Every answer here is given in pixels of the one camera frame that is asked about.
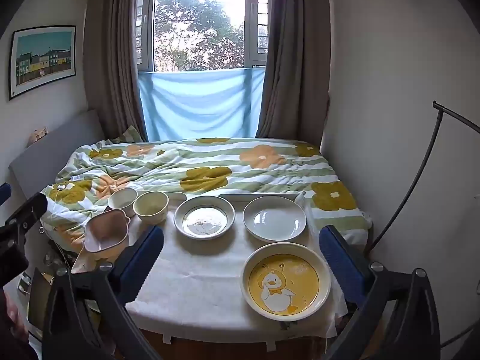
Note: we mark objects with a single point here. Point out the brown curtain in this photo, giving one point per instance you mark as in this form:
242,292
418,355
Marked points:
112,63
296,63

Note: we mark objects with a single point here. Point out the light blue cloth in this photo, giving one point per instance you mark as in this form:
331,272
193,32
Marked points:
202,101

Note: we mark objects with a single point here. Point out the white plate with grey rim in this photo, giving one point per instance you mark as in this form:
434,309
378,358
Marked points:
204,217

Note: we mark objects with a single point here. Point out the window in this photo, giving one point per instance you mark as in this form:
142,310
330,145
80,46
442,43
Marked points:
195,26

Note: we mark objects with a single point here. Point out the green patterned pillow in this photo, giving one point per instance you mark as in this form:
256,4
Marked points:
128,134

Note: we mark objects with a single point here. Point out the yellow duck plate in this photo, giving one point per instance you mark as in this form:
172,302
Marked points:
285,285

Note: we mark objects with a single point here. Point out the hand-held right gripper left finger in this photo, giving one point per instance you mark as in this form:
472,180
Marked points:
144,257

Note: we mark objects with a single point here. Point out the cream bowl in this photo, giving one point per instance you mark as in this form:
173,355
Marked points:
150,206

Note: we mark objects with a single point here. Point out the small plush toy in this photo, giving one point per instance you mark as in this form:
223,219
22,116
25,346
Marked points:
38,135

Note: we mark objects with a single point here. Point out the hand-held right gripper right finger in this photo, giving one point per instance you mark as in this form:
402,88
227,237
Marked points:
339,262

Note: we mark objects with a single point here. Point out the grey headboard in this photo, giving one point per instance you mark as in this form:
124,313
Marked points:
56,150

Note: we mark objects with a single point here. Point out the framed wall picture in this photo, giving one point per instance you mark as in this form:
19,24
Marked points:
43,62

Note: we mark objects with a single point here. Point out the plain white plate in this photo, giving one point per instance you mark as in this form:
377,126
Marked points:
273,219

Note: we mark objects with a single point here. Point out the white patterned tablecloth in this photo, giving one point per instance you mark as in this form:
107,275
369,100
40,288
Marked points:
195,270

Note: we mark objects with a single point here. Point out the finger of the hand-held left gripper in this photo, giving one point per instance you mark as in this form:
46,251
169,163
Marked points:
3,193
26,210

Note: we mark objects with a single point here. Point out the floral striped blanket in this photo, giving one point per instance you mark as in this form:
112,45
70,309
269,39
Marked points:
210,165

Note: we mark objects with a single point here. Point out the large square white bowl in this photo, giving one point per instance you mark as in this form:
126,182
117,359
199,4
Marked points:
105,232

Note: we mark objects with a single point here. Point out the dark flat panel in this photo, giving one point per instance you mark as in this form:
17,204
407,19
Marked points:
39,300

